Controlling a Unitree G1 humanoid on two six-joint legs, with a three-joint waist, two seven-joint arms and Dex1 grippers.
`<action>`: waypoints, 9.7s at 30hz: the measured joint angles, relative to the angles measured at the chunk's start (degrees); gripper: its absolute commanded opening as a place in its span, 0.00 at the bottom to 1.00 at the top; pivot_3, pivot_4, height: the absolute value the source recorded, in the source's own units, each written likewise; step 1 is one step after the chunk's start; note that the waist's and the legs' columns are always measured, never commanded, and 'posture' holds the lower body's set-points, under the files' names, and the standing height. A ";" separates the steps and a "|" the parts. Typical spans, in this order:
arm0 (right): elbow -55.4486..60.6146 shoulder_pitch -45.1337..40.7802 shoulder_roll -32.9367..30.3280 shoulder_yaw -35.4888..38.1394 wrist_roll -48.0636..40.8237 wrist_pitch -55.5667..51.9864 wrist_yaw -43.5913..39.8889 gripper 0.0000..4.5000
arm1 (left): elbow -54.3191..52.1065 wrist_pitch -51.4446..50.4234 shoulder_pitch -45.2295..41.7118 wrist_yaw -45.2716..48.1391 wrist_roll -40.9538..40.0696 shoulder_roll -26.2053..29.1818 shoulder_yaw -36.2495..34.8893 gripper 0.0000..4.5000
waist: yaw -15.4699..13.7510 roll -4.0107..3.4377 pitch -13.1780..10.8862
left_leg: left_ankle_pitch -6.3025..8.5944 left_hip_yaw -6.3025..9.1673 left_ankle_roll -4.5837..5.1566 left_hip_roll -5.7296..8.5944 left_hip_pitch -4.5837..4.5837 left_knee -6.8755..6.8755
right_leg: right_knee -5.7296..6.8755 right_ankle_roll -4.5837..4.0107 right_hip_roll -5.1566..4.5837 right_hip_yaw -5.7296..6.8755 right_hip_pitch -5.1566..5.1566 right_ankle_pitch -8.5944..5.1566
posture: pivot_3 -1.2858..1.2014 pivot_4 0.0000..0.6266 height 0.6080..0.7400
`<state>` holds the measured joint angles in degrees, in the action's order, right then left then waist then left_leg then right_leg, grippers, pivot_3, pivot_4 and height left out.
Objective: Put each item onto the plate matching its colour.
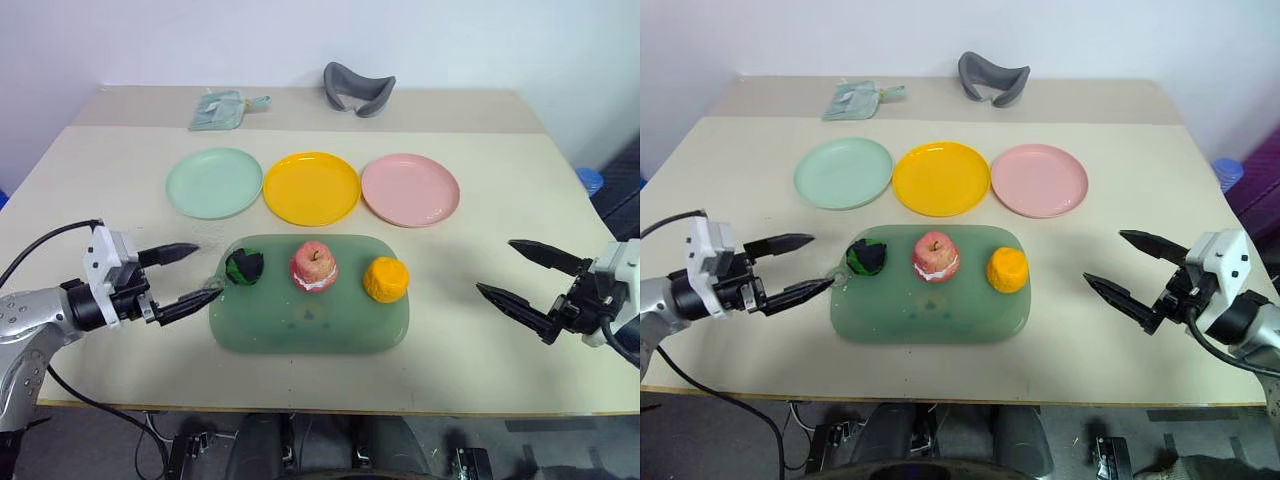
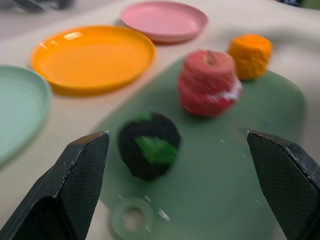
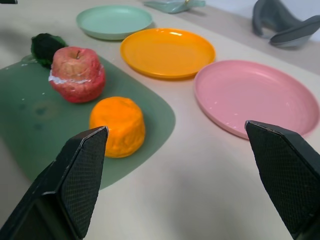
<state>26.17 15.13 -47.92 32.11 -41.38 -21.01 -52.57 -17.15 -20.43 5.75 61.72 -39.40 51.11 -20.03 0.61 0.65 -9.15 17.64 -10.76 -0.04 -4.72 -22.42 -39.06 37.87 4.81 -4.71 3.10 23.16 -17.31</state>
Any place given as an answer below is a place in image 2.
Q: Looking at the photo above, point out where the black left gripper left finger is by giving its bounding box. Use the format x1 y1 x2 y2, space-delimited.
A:
0 130 111 240

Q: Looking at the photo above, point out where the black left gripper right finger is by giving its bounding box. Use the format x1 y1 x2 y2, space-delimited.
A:
246 129 320 240

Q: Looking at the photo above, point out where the light green plate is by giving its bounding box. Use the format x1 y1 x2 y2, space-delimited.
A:
0 64 53 167

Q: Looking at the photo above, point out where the orange fruit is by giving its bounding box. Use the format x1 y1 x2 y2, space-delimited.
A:
227 33 274 81

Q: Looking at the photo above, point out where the orange plate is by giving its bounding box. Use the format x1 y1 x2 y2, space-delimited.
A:
30 24 156 96

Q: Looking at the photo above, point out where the pink plate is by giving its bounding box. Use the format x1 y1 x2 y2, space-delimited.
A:
119 0 209 44

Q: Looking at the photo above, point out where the green cutting board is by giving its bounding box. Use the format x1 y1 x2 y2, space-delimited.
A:
90 56 306 240

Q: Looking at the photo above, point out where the dark green avocado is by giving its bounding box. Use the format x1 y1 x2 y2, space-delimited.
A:
117 111 183 181

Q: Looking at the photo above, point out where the red apple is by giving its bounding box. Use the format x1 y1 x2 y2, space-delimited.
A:
177 49 244 118

